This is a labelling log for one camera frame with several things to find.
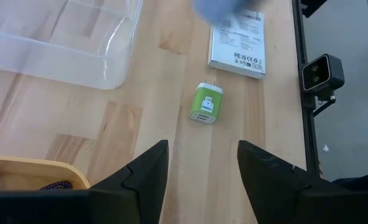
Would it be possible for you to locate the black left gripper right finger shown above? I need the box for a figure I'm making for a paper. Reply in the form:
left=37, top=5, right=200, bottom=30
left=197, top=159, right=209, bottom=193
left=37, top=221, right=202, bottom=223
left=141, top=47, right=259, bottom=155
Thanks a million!
left=237, top=139, right=328, bottom=224

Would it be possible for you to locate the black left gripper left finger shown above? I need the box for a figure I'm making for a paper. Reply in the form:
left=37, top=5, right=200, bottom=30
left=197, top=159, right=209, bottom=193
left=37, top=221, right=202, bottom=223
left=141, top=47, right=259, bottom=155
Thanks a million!
left=87, top=139, right=170, bottom=224

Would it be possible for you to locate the purple braided cable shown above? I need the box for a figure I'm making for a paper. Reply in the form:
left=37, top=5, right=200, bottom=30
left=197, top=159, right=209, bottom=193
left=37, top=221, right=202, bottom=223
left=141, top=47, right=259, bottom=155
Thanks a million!
left=39, top=180, right=73, bottom=191

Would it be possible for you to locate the green charger block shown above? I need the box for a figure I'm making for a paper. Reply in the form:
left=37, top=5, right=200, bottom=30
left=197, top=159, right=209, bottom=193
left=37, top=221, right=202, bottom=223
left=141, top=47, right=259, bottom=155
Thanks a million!
left=189, top=79, right=224, bottom=124

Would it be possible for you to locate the white card reader box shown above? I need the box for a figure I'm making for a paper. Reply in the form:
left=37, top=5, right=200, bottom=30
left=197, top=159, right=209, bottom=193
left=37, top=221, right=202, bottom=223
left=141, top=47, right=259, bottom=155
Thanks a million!
left=208, top=9, right=267, bottom=80

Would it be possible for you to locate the pale blue charger block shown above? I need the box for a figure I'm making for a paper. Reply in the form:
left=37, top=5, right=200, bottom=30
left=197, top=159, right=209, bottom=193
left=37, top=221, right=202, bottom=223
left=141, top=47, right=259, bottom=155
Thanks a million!
left=191, top=0, right=265, bottom=25

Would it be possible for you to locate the yellow plastic bin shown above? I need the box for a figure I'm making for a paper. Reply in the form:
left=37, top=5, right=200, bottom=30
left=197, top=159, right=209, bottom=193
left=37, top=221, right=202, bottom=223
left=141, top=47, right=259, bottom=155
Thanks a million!
left=0, top=154, right=91, bottom=191

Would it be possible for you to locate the clear plastic bin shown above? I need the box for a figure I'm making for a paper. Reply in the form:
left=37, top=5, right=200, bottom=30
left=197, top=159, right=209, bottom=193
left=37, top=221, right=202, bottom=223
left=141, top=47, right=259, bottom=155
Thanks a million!
left=0, top=0, right=144, bottom=91

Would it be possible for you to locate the black table-level camera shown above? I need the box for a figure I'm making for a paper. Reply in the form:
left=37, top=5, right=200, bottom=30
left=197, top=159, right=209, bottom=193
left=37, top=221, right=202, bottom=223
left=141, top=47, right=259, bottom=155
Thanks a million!
left=301, top=53, right=346, bottom=118

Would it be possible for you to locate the black table edge rail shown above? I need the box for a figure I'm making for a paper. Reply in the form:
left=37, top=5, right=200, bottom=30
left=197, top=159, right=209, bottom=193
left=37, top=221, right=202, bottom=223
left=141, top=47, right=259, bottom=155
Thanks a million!
left=291, top=0, right=321, bottom=177

